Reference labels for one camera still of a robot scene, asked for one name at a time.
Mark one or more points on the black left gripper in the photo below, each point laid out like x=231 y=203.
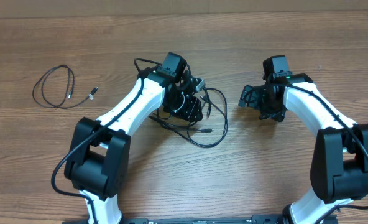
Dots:
x=190 y=112

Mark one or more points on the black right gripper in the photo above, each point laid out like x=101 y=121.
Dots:
x=247 y=96

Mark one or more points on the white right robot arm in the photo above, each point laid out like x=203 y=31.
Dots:
x=339 y=167

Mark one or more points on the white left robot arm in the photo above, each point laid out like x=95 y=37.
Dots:
x=98 y=158

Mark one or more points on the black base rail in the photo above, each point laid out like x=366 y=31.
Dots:
x=218 y=219

